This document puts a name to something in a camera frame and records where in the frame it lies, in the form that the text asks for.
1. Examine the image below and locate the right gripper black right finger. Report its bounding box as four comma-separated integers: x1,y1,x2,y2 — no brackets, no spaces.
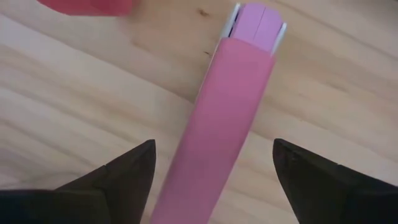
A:
272,138,398,224

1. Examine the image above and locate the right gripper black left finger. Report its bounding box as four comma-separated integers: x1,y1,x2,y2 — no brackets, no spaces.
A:
0,139,157,224

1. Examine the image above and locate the pink tape roll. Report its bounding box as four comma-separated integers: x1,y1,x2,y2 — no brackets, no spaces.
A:
36,0,134,17

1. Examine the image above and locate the pink stapler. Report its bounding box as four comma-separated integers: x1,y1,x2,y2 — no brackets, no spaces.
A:
150,2,287,224

